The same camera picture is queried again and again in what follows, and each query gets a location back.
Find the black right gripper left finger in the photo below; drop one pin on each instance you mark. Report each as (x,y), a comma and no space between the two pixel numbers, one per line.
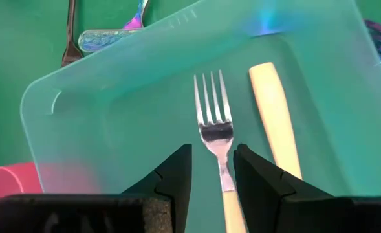
(177,194)

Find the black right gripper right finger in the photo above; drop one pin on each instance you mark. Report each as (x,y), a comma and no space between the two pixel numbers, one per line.
(258,194)

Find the dark silver fork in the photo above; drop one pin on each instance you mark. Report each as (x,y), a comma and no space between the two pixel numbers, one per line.
(71,48)

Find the teal plastic bin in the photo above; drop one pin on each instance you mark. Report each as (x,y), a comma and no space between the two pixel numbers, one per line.
(128,129)

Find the pink plastic bin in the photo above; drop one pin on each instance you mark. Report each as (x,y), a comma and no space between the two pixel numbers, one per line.
(2,181)

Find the green table mat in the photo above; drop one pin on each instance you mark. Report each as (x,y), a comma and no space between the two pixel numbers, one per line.
(15,64)

